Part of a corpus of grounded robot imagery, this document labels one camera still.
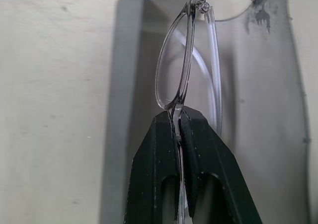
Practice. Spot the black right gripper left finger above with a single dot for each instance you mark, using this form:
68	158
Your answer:
151	159

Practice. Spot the grey tray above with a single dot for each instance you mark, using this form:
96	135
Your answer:
261	97

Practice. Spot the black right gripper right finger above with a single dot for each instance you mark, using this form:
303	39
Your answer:
213	164

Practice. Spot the clear frame glasses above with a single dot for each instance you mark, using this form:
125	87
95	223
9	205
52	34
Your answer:
174	60

